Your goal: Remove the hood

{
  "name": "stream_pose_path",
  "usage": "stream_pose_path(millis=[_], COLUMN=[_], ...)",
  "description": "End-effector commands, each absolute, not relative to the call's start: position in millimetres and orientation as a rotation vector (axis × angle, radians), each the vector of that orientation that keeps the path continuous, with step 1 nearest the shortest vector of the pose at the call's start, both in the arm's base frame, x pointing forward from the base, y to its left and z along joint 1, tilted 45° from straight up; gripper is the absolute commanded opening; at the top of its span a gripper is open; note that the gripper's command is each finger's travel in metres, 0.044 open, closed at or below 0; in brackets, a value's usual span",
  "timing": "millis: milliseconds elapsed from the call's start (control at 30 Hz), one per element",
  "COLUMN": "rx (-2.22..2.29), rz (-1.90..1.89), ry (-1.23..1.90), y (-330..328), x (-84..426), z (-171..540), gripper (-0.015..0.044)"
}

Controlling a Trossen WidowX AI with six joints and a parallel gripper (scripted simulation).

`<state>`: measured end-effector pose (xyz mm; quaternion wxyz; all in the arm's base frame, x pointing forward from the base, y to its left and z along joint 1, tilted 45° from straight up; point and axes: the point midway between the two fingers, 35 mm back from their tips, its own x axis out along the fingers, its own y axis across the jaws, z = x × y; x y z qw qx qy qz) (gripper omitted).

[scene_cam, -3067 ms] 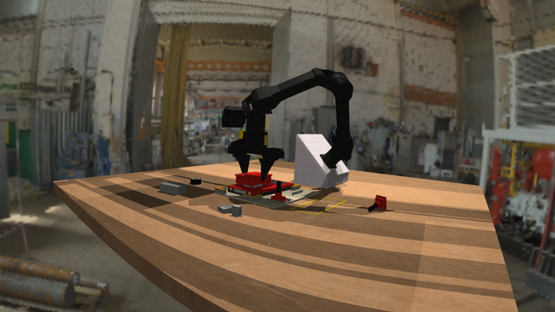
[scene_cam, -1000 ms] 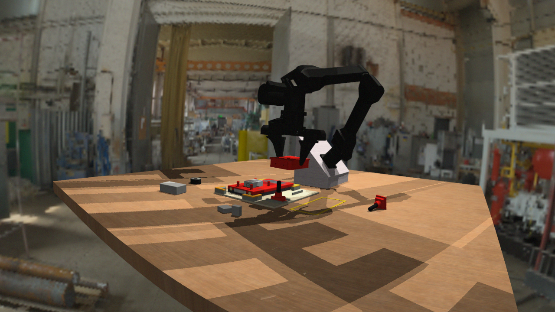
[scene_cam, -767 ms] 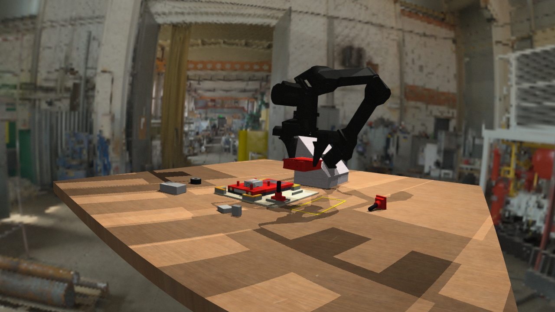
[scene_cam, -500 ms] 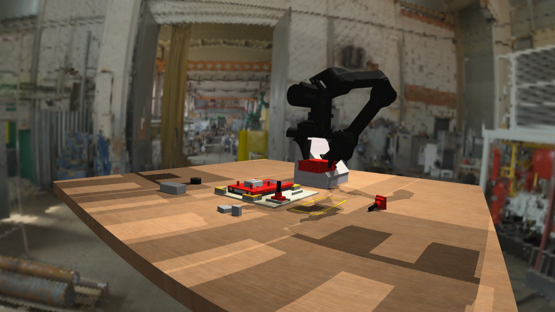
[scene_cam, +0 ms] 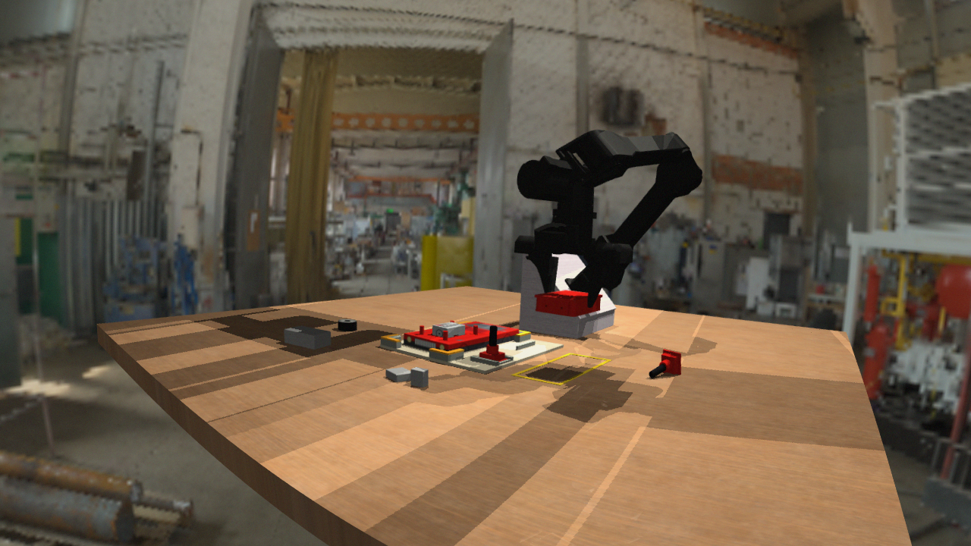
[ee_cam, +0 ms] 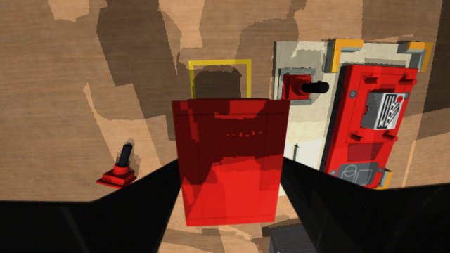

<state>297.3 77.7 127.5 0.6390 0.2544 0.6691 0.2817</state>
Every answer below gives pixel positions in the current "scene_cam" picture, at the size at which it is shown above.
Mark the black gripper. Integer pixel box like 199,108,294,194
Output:
514,202,633,308

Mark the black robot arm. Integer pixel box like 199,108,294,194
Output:
517,130,702,254

